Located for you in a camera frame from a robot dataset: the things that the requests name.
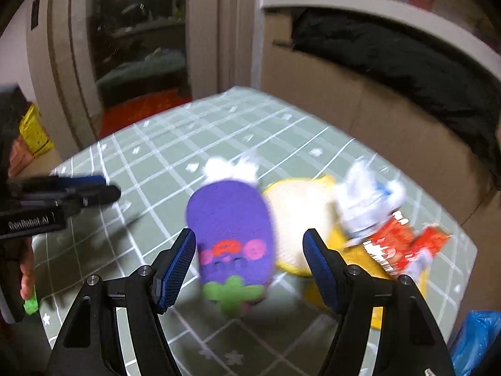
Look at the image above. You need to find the red flowered rug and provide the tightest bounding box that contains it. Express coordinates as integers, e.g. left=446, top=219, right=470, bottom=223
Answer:
left=98, top=89, right=193, bottom=140

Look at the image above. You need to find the white counter ledge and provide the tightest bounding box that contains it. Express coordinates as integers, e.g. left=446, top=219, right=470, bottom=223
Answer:
left=260, top=0, right=501, bottom=87

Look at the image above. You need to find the purple eggplant sponge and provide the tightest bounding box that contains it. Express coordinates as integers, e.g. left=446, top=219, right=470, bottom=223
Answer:
left=186, top=157, right=277, bottom=318

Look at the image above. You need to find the green checked table mat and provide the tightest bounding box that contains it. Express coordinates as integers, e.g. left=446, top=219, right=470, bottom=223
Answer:
left=31, top=85, right=479, bottom=376

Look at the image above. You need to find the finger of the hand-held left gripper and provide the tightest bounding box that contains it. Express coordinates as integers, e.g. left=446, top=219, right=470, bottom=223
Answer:
left=59, top=184, right=121, bottom=214
left=49, top=175, right=107, bottom=189

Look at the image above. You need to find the yellow padded envelope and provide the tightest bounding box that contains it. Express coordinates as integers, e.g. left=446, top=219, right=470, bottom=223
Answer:
left=261, top=174, right=386, bottom=330

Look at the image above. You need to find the blue plastic bin liner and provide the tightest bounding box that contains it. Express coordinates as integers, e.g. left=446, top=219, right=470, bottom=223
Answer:
left=449, top=309, right=501, bottom=376

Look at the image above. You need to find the red sachet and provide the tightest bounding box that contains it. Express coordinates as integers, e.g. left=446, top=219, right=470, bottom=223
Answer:
left=363, top=209, right=416, bottom=279
left=407, top=223, right=453, bottom=279

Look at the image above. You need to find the white crumpled wrapper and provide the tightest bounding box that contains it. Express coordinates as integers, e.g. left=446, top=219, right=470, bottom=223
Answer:
left=337, top=159, right=408, bottom=240

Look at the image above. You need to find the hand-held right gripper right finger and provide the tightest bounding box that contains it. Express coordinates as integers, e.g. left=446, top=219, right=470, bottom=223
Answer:
left=302, top=228, right=457, bottom=376

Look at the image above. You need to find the black cloth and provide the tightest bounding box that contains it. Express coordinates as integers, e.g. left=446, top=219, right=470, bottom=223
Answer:
left=292, top=8, right=501, bottom=189

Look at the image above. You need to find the person's left hand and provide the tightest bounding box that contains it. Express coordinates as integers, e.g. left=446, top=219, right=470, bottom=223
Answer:
left=19, top=239, right=39, bottom=303

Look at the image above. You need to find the glass sliding door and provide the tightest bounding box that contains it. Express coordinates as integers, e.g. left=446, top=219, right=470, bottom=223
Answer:
left=88, top=0, right=189, bottom=111

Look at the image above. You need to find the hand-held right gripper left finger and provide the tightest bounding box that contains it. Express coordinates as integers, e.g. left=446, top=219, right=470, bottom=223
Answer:
left=46, top=228, right=197, bottom=376

